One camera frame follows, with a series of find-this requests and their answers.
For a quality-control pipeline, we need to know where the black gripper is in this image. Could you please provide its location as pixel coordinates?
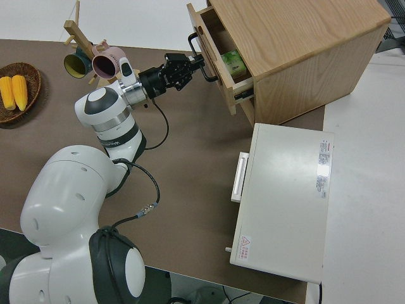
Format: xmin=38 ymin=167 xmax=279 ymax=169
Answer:
xmin=139 ymin=53 xmax=208 ymax=98

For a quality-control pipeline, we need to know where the wooden drawer with black handle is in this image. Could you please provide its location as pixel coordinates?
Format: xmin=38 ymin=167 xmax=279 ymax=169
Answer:
xmin=186 ymin=2 xmax=256 ymax=117

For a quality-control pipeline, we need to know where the wooden drawer cabinet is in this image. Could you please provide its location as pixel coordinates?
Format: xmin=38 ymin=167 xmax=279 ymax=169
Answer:
xmin=206 ymin=0 xmax=392 ymax=128

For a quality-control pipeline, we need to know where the green tissue pack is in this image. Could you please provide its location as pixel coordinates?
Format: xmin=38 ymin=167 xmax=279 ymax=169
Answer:
xmin=220 ymin=49 xmax=248 ymax=77

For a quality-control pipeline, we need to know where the brown table mat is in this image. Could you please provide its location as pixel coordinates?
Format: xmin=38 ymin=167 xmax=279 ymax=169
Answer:
xmin=0 ymin=38 xmax=327 ymax=304

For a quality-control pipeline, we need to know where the pink mug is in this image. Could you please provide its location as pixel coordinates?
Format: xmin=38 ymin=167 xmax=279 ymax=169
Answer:
xmin=91 ymin=46 xmax=128 ymax=79

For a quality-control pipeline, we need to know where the teal mug yellow inside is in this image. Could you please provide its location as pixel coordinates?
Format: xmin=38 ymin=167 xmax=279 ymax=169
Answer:
xmin=63 ymin=41 xmax=94 ymax=79

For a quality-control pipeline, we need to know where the wooden mug tree stand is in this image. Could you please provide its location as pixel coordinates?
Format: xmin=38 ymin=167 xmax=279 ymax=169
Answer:
xmin=63 ymin=0 xmax=120 ymax=88

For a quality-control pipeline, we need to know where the white toaster oven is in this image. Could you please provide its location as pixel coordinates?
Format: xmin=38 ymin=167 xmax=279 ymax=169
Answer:
xmin=225 ymin=122 xmax=336 ymax=284

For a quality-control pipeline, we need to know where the round brown wicker basket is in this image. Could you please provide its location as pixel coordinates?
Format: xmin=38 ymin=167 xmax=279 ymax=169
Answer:
xmin=0 ymin=62 xmax=42 ymax=125

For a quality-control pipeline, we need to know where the long pointed yellow corn cob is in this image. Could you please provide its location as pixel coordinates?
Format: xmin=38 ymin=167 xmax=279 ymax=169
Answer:
xmin=11 ymin=74 xmax=29 ymax=112

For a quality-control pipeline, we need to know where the short blunt yellow corn cob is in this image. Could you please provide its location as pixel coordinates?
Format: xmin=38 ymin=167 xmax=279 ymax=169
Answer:
xmin=0 ymin=75 xmax=15 ymax=111

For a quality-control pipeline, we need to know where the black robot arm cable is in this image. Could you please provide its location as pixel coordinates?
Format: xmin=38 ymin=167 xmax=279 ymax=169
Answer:
xmin=106 ymin=97 xmax=170 ymax=234

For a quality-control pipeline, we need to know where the black wire shelf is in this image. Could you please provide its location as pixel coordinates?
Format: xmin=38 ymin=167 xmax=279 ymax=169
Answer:
xmin=381 ymin=0 xmax=405 ymax=55

